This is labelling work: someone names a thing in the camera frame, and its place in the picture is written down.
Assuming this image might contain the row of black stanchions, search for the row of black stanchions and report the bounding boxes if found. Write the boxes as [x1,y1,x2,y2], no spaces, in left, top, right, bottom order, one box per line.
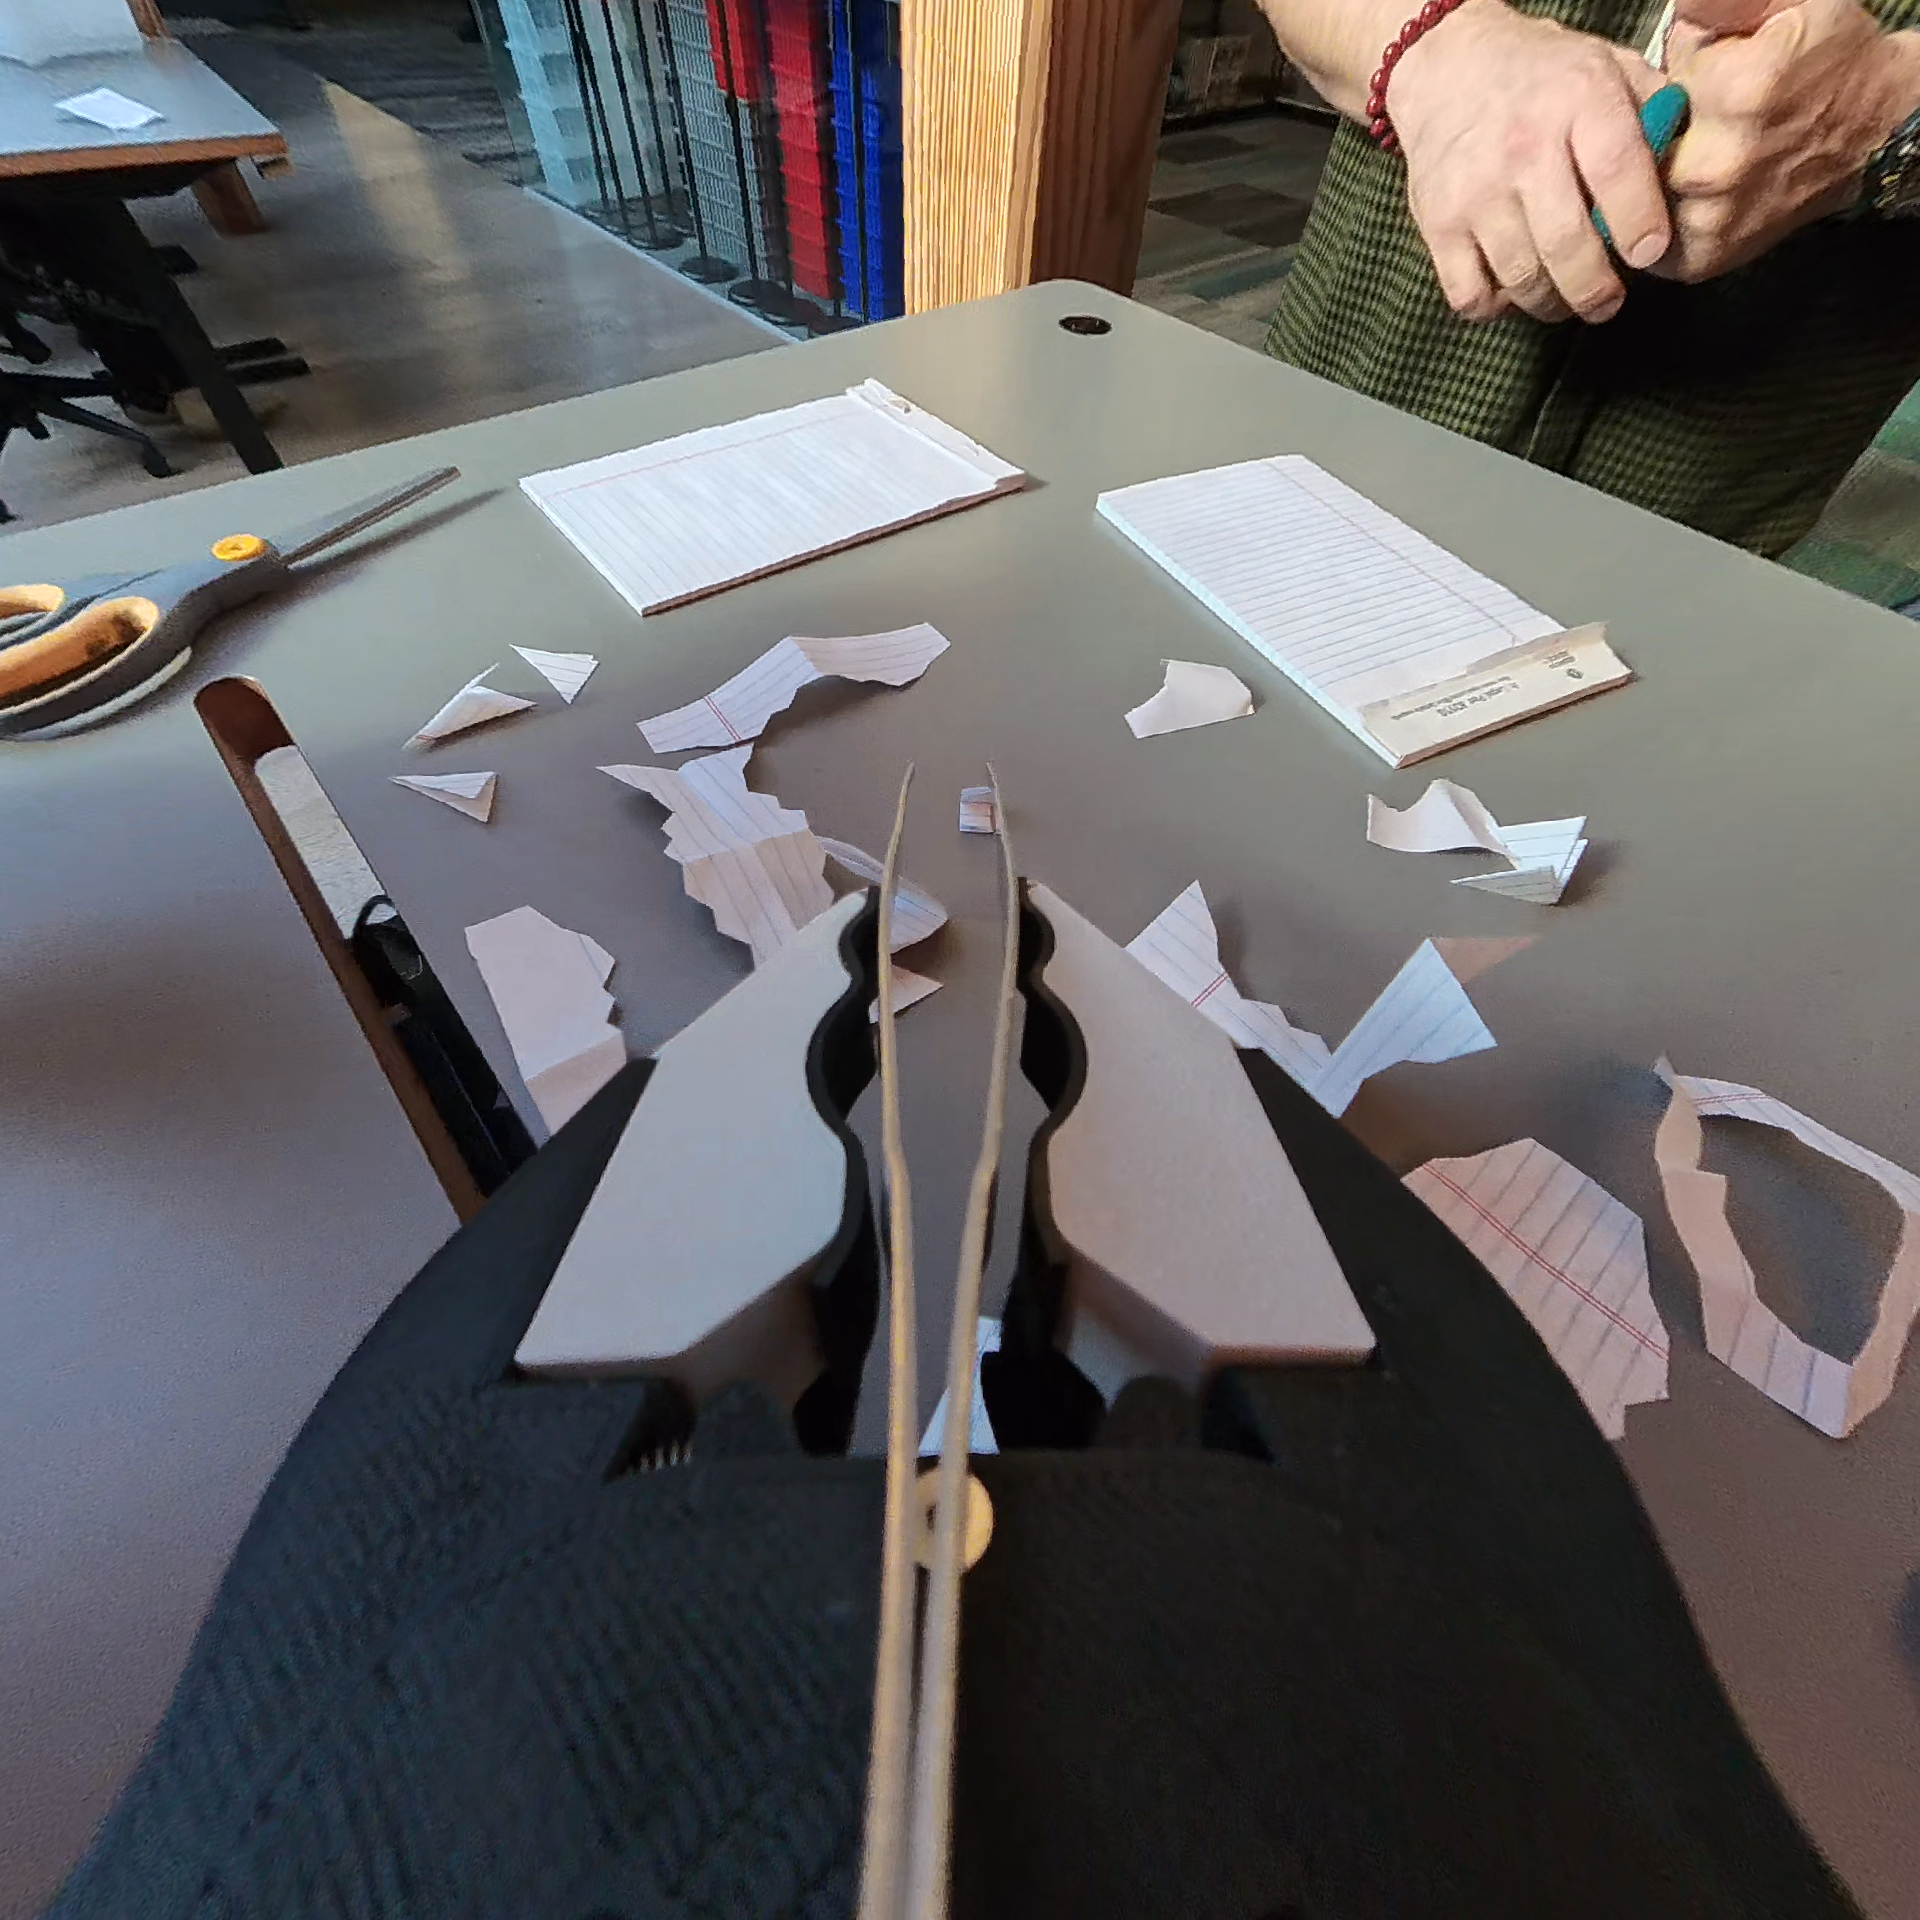
[568,0,864,337]

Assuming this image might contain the long metal tweezers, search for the long metal tweezers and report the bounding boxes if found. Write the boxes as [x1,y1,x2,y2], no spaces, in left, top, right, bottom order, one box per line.
[857,762,1009,1920]

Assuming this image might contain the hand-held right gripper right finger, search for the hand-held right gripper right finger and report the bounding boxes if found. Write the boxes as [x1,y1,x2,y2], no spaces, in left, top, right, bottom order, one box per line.
[1001,879,1375,1405]

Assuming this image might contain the stack of coloured plastic crates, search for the stack of coloured plastic crates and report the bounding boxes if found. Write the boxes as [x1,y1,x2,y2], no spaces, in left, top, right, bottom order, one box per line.
[486,0,910,325]

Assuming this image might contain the grey side table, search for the grey side table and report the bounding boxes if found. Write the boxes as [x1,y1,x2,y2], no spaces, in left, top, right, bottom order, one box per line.
[0,32,291,241]

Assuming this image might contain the red bead bracelet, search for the red bead bracelet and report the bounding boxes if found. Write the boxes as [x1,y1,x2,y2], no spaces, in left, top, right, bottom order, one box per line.
[1363,0,1465,157]

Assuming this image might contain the scattered lined paper scraps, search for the scattered lined paper scraps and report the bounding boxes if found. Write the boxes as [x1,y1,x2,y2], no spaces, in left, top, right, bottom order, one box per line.
[392,619,1920,1445]

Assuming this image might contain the wooden post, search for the wooden post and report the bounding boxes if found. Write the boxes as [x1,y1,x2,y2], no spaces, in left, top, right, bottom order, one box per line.
[895,0,1185,320]

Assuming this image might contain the teal handled tool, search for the teal handled tool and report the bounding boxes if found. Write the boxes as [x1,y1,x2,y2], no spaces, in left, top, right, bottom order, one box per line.
[1591,83,1694,249]

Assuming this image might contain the grey desk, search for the grey desk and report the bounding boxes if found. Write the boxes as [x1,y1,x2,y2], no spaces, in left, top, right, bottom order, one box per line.
[0,278,1920,1920]

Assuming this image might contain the lined notepad brown backing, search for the lined notepad brown backing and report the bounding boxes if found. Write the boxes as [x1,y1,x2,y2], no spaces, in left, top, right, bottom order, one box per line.
[519,381,1028,618]

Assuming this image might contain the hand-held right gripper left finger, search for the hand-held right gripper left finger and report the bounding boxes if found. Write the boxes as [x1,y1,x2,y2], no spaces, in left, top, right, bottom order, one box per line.
[515,888,886,1421]

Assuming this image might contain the lined notepad printed label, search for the lined notepad printed label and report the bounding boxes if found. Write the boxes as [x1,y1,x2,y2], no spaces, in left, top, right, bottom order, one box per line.
[1094,455,1633,771]

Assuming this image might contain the grey orange scissors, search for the grey orange scissors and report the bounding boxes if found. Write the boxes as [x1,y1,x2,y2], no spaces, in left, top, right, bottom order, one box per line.
[0,465,461,742]

